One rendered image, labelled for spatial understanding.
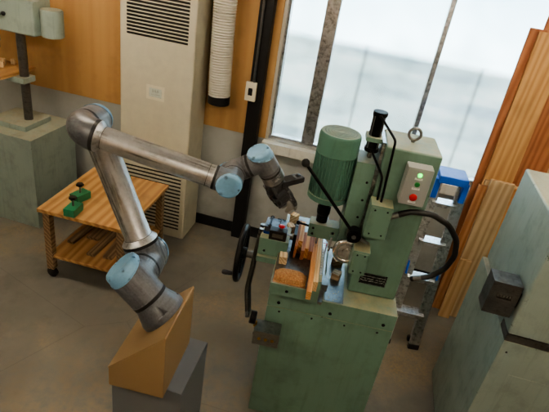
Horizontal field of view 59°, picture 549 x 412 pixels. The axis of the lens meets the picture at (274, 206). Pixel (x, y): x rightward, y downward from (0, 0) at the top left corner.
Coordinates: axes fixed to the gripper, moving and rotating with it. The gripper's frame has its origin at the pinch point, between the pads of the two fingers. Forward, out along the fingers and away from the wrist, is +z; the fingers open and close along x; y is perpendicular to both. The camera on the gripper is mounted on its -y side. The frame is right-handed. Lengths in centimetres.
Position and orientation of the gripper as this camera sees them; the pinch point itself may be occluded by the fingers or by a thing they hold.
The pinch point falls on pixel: (295, 207)
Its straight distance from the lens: 210.0
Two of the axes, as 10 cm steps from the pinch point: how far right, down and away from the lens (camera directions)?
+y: -7.7, 6.2, -1.4
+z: 3.7, 6.2, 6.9
